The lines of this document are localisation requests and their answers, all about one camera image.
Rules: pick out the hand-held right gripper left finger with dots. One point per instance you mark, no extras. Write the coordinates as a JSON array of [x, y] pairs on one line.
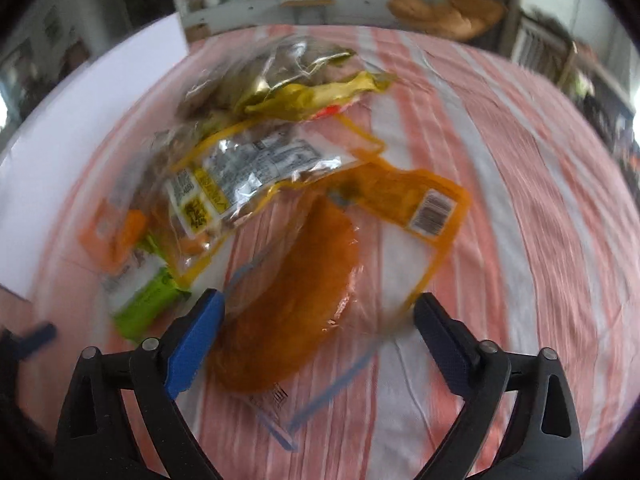
[[195, 345]]

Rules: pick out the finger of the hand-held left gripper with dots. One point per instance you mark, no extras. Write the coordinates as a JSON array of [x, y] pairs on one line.
[[36, 336]]

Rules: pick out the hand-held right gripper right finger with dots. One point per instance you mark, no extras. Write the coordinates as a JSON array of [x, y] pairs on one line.
[[440, 340]]

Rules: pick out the orange bun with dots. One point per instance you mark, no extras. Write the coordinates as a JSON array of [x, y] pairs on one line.
[[300, 300]]

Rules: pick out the orange packet with barcode label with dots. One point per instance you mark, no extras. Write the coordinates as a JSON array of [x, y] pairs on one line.
[[400, 190]]

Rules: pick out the long yellow snack packet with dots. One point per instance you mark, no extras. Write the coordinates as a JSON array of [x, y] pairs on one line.
[[310, 95]]

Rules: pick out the clear bag of round snacks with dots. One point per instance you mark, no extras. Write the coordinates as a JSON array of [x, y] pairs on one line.
[[280, 60]]

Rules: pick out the green and white snack packet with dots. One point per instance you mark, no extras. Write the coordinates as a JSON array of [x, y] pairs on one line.
[[145, 300]]

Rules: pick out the small orange snack packet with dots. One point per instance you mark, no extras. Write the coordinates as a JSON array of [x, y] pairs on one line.
[[125, 230]]

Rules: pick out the pink striped tablecloth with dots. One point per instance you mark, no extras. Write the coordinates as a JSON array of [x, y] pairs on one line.
[[500, 210]]

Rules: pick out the clear packet with yellow border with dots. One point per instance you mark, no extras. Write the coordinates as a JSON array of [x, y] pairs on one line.
[[260, 160]]

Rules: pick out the white board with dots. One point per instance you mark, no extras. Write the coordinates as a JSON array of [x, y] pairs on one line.
[[90, 120]]

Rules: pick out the dark wooden chair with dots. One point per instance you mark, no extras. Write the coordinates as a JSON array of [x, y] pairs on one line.
[[542, 50]]

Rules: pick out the cardboard box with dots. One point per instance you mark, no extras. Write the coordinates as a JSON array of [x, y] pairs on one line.
[[199, 33]]

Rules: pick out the orange lounge chair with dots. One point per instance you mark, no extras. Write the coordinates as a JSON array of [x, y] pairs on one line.
[[445, 12]]

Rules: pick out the white television cabinet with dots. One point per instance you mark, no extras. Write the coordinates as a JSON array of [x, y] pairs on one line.
[[340, 7]]

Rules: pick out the small wooden bench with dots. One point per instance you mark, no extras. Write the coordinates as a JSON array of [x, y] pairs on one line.
[[306, 3]]

